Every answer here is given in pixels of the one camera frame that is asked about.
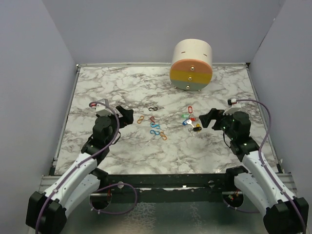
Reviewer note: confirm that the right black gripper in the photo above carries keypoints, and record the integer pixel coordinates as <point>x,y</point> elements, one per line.
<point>206,118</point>

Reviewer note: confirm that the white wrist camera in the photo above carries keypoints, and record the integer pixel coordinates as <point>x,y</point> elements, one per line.
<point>233,106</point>
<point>101,110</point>

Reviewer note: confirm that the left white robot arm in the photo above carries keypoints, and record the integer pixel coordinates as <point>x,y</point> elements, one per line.
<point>47,212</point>

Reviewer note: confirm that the lower blue S carabiner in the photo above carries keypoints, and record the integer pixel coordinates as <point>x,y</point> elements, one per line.
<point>156,133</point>

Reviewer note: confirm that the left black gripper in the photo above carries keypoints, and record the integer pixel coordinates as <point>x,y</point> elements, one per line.
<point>127,118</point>

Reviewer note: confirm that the round three-drawer mini cabinet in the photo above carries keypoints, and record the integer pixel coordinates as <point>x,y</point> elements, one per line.
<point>192,67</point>

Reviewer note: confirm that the upper blue S carabiner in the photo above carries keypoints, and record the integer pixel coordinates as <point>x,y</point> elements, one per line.
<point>153,125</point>

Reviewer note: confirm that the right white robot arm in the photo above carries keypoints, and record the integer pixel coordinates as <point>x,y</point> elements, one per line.
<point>282,211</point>

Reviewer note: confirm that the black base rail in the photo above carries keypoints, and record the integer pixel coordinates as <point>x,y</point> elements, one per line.
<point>165,188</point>

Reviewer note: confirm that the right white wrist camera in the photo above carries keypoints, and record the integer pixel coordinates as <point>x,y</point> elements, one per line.
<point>233,106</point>

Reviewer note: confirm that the blue s carabiner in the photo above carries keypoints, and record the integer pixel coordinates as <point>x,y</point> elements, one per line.
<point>153,125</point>
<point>156,133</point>

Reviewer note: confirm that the blue tagged key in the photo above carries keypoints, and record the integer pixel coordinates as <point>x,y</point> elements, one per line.
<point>187,122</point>

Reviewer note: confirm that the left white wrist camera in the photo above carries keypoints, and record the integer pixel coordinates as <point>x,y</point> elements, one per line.
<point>101,110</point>

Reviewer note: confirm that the red key tag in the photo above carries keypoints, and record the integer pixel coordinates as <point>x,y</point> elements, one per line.
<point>190,109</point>

